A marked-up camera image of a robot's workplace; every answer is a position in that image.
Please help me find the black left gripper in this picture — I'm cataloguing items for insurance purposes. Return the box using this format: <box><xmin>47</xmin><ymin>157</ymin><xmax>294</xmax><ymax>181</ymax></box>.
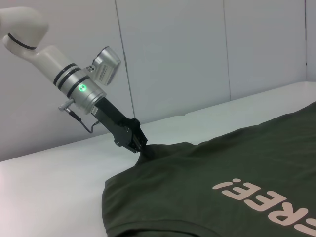
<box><xmin>92</xmin><ymin>97</ymin><xmax>149</xmax><ymax>155</ymax></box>

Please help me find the dark green FREE t-shirt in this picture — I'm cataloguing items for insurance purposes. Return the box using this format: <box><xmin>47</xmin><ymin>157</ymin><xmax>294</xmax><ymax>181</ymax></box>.
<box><xmin>101</xmin><ymin>100</ymin><xmax>316</xmax><ymax>237</ymax></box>

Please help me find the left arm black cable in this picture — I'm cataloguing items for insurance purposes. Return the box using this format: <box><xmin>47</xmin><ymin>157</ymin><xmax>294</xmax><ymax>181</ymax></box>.
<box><xmin>58</xmin><ymin>98</ymin><xmax>101</xmax><ymax>134</ymax></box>

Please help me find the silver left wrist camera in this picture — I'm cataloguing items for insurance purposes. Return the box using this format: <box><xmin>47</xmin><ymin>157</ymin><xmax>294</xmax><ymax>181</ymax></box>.
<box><xmin>86</xmin><ymin>46</ymin><xmax>121</xmax><ymax>86</ymax></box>

